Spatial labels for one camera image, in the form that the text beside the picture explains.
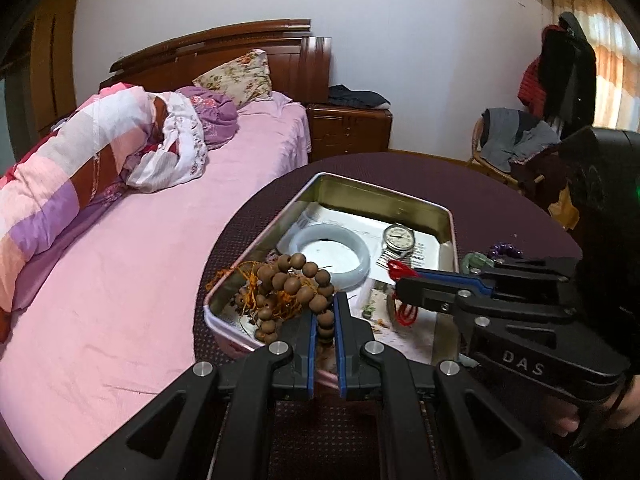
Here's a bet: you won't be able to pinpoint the green jade bangle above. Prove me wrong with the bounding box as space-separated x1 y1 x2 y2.
460 252 495 274

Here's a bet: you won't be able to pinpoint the red knotted cord charm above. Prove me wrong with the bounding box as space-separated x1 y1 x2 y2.
387 260 421 326

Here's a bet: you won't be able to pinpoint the silver wristwatch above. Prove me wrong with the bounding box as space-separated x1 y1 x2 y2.
376 223 416 268

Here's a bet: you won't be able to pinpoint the white jade bangle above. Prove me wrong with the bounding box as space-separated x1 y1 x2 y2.
286 223 371 290

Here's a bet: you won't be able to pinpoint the brown wooden bead string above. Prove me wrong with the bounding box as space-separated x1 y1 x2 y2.
204 251 336 350

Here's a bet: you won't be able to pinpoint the right hand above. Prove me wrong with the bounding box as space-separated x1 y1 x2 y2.
544 375 639 437

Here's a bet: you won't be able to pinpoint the printed paper sheet in tin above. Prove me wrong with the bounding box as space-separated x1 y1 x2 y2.
234 201 454 366

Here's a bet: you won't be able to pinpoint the pink rectangular tin box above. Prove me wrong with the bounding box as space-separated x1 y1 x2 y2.
203 172 459 363

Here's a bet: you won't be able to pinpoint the bed with pink sheet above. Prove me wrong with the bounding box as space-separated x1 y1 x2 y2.
1 94 310 479

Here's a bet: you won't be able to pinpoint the dark maroon garment on chair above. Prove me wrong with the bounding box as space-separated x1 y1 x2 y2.
510 144 568 210

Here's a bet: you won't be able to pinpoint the grey clothes on chair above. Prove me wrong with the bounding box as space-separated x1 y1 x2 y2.
480 107 560 174

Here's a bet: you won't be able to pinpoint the wooden nightstand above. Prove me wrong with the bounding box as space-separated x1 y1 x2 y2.
307 104 393 162

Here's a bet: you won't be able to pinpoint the dark folded clothes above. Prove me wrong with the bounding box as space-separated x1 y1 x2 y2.
328 84 390 110

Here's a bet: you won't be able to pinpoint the red hanging jacket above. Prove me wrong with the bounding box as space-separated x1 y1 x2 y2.
518 58 547 118

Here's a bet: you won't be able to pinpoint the dark wooden headboard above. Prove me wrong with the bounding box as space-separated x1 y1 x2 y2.
100 18 332 104

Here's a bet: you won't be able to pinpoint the hanging dark coats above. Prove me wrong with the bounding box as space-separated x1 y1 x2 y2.
538 11 597 140

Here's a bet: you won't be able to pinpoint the purple garment on bed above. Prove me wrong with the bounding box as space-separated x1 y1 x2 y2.
178 86 239 150

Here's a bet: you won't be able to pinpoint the floral pillow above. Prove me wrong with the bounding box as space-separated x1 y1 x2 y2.
193 49 272 108

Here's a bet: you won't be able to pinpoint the patterned orange curtain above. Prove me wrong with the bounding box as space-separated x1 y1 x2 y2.
552 0 639 131

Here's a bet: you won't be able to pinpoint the pink patchwork quilt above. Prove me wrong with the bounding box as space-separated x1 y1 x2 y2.
0 83 208 344

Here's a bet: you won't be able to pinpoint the wooden wardrobe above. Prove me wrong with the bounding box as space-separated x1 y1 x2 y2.
1 0 77 170

